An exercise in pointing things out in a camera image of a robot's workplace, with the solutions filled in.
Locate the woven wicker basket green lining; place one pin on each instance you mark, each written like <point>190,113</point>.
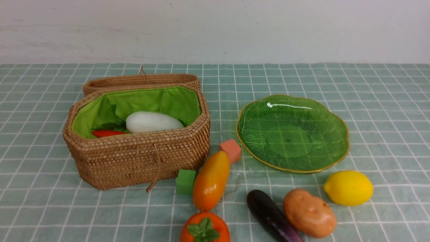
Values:
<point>137,158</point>

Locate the orange persimmon green leaves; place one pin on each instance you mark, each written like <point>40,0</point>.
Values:
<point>205,227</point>

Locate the woven wicker basket lid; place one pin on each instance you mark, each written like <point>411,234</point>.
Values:
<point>142,78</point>

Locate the green glass leaf plate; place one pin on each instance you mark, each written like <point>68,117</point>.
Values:
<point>293,134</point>

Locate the orange yellow mango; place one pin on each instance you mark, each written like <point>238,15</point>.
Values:
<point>211,181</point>

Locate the green checkered tablecloth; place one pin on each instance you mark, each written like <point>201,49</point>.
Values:
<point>386,108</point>

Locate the pink foam cube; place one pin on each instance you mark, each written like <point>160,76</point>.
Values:
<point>232,149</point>

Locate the brown potato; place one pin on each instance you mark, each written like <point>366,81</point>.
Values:
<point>309,214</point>

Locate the yellow lemon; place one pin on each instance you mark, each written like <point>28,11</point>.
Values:
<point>348,188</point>

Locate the dark purple eggplant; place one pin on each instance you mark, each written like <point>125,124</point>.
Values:
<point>272,219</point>

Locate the white radish with leaves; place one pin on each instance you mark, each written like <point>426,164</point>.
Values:
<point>143,122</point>

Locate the red chili pepper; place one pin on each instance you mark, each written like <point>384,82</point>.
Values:
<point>106,133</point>

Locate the green foam cube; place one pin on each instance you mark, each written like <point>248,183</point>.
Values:
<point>185,181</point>

